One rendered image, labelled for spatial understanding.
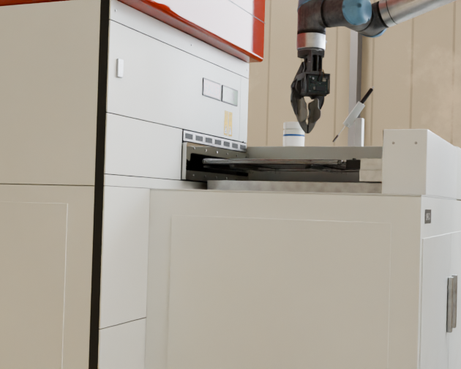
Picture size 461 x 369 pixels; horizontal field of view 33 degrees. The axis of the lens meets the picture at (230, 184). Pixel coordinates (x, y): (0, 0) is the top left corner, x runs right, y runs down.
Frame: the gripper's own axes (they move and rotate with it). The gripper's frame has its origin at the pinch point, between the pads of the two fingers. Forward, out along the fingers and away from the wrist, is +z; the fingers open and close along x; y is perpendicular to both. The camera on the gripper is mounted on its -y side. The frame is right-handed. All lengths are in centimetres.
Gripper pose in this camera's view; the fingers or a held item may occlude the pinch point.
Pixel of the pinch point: (306, 129)
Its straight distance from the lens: 210.1
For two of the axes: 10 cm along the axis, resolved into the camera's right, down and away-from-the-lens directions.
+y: 2.6, -0.1, -9.6
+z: -0.2, 10.0, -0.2
